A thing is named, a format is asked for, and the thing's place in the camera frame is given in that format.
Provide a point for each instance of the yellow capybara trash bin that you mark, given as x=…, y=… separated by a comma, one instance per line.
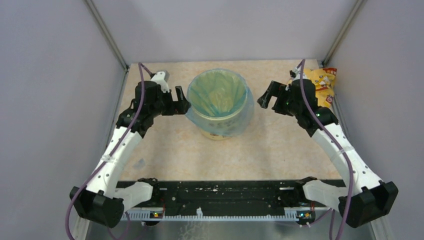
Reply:
x=217, y=129

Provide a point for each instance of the left aluminium frame post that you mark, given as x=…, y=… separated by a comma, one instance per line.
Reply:
x=106, y=34

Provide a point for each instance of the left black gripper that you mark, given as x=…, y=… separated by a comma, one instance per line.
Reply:
x=179, y=107

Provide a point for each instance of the white slotted cable duct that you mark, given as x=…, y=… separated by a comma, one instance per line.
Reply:
x=144, y=215

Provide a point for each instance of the blue plastic trash bag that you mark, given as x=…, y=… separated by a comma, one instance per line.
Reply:
x=232, y=112

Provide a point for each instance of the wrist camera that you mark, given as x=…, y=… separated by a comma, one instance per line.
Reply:
x=297, y=74
x=161, y=78

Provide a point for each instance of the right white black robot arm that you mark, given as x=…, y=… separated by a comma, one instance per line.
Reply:
x=365, y=196

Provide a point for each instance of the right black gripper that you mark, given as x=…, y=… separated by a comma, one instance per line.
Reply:
x=277, y=89

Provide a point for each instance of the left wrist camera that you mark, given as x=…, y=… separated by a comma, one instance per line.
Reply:
x=161, y=78

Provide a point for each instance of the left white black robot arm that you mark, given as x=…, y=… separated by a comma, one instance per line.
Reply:
x=99, y=199

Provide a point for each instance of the right aluminium frame post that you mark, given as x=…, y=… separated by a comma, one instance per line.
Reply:
x=358, y=4

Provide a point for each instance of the aluminium frame post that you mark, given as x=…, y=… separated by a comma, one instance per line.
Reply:
x=106, y=34
x=358, y=4

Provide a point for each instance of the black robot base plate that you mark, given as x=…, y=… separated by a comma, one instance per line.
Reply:
x=228, y=198

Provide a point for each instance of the yellow crumpled snack bag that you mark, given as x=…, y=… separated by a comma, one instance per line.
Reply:
x=324, y=80

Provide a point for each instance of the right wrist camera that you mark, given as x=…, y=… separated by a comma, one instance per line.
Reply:
x=297, y=74

